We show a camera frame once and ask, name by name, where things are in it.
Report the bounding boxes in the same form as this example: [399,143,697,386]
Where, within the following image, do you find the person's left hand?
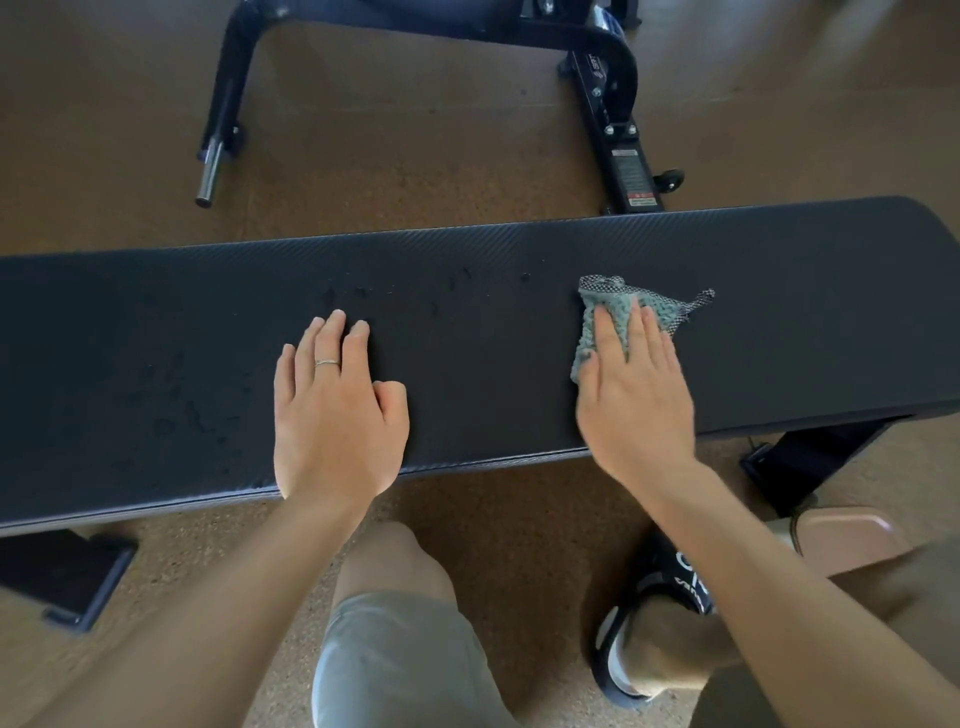
[273,309,411,505]

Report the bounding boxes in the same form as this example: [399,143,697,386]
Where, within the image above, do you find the person's right hand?
[573,297,701,496]

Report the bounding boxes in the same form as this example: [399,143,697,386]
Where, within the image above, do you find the grey-green cleaning cloth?
[570,273,717,386]

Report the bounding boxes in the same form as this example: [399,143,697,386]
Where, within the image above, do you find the person's right forearm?
[643,461,960,728]

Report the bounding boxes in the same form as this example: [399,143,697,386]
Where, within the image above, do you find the person's left forearm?
[22,487,370,728]

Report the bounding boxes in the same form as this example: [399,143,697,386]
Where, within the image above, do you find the black padded bench top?
[0,195,960,538]

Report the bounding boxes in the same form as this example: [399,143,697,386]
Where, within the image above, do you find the person's left leg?
[330,522,460,610]

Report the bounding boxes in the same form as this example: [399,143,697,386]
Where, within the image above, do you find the person's leg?
[330,522,460,610]
[621,595,742,700]

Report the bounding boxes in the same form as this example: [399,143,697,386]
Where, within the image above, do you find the black bench foot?
[0,528,138,634]
[739,415,913,520]

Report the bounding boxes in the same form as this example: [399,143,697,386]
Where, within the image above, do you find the black sandal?
[588,525,723,711]

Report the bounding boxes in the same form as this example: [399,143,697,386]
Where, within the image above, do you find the grey shorts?
[310,536,960,728]

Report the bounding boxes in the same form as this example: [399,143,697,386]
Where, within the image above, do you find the person's right leg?
[621,595,742,700]

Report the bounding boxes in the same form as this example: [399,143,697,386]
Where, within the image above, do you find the black exercise machine frame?
[194,0,686,217]

